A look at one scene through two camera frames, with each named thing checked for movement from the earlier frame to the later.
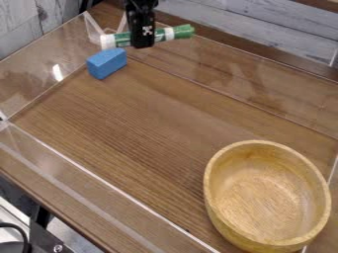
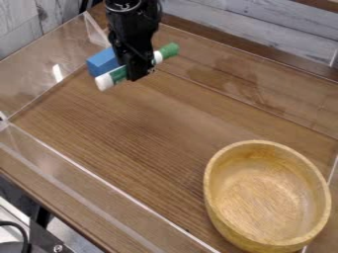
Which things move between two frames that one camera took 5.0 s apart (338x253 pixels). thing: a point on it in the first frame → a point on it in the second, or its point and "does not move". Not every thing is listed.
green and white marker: (114, 41) → (118, 76)
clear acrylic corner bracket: (96, 32) does not move
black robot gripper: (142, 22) → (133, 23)
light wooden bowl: (268, 196) does not move
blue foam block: (106, 61) does not move
